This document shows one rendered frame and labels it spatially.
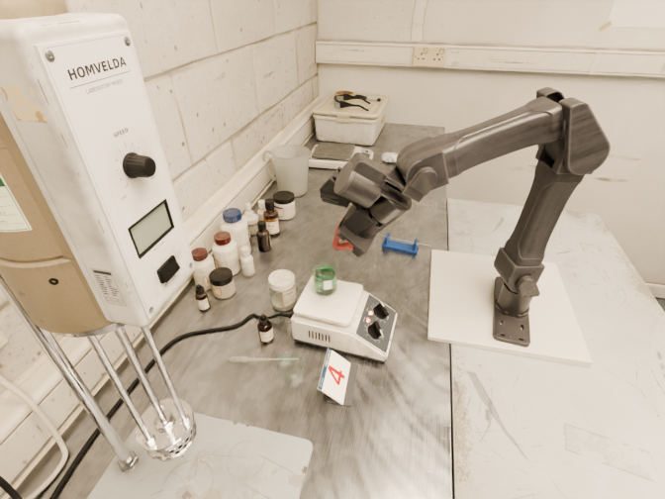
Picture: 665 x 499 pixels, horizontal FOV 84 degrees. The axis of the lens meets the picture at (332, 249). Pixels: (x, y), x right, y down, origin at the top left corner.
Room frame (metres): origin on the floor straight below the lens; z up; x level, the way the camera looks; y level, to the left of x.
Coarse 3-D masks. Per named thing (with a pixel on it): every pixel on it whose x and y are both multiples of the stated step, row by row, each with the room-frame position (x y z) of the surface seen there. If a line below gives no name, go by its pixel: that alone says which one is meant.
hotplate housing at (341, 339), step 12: (360, 300) 0.57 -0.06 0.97; (360, 312) 0.54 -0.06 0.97; (300, 324) 0.51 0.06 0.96; (312, 324) 0.51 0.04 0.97; (324, 324) 0.50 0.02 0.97; (300, 336) 0.51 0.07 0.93; (312, 336) 0.50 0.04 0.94; (324, 336) 0.50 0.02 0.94; (336, 336) 0.49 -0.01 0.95; (348, 336) 0.48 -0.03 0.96; (324, 348) 0.50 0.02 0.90; (336, 348) 0.49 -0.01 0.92; (348, 348) 0.48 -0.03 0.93; (360, 348) 0.47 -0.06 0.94; (372, 348) 0.47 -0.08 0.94; (384, 360) 0.46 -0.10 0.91
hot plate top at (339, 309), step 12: (312, 276) 0.63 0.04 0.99; (312, 288) 0.59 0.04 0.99; (348, 288) 0.59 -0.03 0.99; (360, 288) 0.59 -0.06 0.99; (300, 300) 0.55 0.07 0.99; (312, 300) 0.55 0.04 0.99; (324, 300) 0.55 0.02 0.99; (336, 300) 0.55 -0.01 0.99; (348, 300) 0.55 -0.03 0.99; (300, 312) 0.52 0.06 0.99; (312, 312) 0.52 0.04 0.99; (324, 312) 0.52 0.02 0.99; (336, 312) 0.52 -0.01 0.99; (348, 312) 0.52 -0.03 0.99; (336, 324) 0.49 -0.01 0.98; (348, 324) 0.49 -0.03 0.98
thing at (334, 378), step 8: (336, 360) 0.45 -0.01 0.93; (344, 360) 0.46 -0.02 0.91; (328, 368) 0.43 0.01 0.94; (336, 368) 0.44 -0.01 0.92; (344, 368) 0.44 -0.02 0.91; (328, 376) 0.41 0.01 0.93; (336, 376) 0.42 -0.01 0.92; (344, 376) 0.43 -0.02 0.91; (328, 384) 0.40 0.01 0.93; (336, 384) 0.41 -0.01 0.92; (328, 392) 0.38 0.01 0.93; (336, 392) 0.39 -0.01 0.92
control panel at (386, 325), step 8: (368, 296) 0.59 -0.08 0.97; (368, 304) 0.57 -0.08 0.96; (376, 304) 0.58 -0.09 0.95; (384, 304) 0.58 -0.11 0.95; (368, 312) 0.55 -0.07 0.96; (392, 312) 0.57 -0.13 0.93; (360, 320) 0.52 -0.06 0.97; (376, 320) 0.53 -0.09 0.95; (384, 320) 0.54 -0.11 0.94; (392, 320) 0.55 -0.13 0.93; (360, 328) 0.50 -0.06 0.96; (384, 328) 0.52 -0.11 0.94; (360, 336) 0.48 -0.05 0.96; (368, 336) 0.49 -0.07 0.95; (384, 336) 0.50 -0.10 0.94; (376, 344) 0.48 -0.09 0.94; (384, 344) 0.49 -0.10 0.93
